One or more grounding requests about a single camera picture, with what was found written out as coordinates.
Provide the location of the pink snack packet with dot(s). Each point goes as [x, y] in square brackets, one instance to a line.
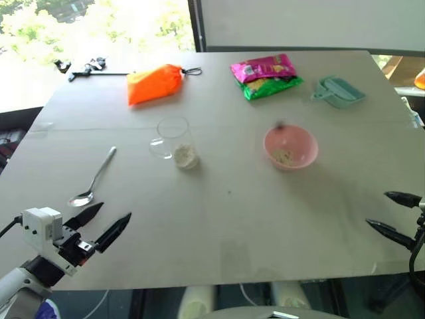
[264, 68]

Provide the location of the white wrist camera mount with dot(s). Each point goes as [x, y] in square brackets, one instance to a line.
[422, 204]
[38, 226]

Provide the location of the white table leg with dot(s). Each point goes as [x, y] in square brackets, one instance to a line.
[289, 294]
[196, 300]

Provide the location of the pink plastic bowl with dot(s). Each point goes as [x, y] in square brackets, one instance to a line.
[291, 148]

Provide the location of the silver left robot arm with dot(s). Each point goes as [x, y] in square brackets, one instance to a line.
[20, 289]

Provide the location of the green snack packet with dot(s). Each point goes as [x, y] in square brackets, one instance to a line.
[270, 87]

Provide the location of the small black clip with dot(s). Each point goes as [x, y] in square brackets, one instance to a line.
[62, 65]

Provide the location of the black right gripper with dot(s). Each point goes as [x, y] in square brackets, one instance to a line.
[420, 232]

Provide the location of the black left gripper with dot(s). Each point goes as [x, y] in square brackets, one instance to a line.
[71, 247]

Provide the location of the teal measuring scoop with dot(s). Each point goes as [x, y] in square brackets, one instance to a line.
[337, 91]

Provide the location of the clear glass jar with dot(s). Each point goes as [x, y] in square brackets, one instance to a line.
[181, 146]

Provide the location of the black keys cluster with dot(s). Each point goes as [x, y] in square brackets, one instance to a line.
[95, 63]

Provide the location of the silver metal spoon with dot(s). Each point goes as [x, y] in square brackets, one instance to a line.
[94, 181]

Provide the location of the clear glass jar lid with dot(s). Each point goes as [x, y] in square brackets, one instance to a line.
[159, 148]

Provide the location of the white board panel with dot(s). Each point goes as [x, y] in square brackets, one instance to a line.
[312, 23]

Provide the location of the black window frame post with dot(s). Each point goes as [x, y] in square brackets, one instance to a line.
[196, 25]

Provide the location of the purple and white object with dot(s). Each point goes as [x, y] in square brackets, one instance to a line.
[50, 309]

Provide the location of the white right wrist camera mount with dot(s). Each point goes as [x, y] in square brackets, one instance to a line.
[422, 204]

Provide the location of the orange round object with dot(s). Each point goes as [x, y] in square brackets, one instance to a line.
[420, 79]

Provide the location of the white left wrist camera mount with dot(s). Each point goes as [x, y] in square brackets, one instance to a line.
[38, 226]

